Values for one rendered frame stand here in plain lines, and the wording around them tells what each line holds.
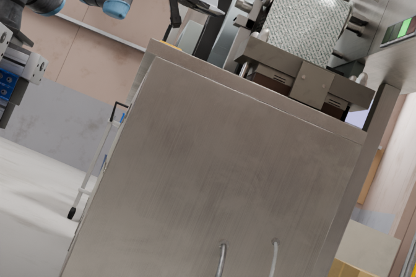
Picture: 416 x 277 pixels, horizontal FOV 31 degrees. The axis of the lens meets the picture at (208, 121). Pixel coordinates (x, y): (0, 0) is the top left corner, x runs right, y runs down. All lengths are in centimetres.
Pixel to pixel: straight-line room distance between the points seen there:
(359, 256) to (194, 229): 758
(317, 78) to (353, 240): 744
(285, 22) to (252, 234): 70
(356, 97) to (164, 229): 67
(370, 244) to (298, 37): 733
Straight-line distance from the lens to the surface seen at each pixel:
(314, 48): 237
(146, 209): 201
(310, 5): 238
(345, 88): 217
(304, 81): 212
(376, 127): 255
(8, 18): 254
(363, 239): 954
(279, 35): 234
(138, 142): 200
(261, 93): 205
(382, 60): 230
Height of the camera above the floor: 58
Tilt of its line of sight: 5 degrees up
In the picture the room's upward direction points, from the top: 23 degrees clockwise
